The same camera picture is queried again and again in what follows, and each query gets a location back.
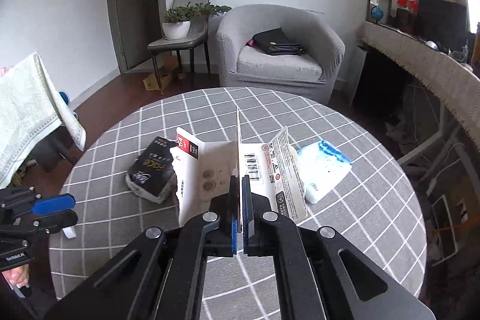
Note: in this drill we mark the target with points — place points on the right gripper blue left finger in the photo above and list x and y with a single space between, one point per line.
224 240

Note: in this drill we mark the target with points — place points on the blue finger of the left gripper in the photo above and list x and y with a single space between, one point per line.
54 205
56 222

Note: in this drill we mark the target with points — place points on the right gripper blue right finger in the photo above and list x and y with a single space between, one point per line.
256 240

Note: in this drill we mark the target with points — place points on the white red cardboard package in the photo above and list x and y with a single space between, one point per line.
203 170

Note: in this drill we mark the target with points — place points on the white blue tissue pack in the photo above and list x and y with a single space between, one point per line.
322 167

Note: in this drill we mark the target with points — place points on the person's left hand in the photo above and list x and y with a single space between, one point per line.
18 276

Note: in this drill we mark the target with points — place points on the black tissue pack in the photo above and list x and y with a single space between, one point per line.
152 176

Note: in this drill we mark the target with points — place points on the white patterned tablecloth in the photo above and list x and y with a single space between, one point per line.
31 109

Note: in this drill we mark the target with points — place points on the grey checked tablecloth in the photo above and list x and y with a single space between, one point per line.
359 253

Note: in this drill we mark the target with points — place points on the grey armchair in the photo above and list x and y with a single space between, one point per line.
310 75

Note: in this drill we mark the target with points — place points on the cardboard box on floor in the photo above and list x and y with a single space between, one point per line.
165 71

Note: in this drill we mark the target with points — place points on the black handbag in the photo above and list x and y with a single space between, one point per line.
275 43

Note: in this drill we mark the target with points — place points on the potted green plant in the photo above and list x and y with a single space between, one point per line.
177 21

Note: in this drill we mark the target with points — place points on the grey dining chair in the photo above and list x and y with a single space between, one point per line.
197 36

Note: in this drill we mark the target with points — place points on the beige fringed desk cloth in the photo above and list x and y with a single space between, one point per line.
453 84

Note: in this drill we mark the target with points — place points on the small blue globe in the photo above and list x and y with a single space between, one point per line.
377 14

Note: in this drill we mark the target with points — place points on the framed picture on desk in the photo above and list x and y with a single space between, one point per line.
385 5

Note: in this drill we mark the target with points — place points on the black monitor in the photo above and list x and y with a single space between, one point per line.
443 22

